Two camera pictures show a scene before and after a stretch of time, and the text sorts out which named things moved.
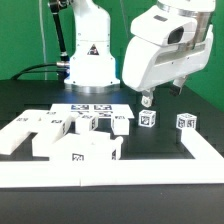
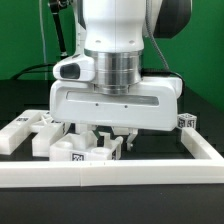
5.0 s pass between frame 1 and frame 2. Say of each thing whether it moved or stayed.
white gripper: moved
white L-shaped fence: stayed
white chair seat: stayed
